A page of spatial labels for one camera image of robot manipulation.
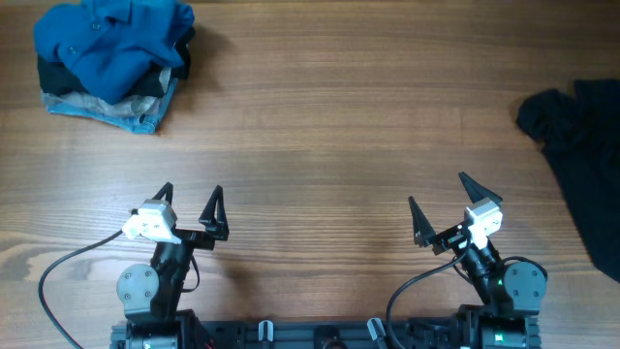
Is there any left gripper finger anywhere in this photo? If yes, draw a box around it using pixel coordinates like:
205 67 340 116
199 185 229 240
152 182 173 205

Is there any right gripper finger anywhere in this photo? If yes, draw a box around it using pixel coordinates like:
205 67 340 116
408 196 436 247
458 172 503 205

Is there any black polo shirt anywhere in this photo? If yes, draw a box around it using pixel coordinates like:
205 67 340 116
516 79 619 281

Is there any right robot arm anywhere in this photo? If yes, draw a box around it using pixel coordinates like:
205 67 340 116
405 172 548 348

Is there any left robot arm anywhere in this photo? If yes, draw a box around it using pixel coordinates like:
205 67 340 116
109 182 230 349

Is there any light blue denim garment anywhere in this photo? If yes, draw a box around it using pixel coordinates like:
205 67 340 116
46 79 178 135

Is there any beige folded garment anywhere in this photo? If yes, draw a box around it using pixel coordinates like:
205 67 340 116
42 92 161 117

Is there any blue button shirt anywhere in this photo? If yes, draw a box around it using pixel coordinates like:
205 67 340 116
33 0 195 104

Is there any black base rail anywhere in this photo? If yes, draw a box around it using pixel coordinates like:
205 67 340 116
110 318 542 349

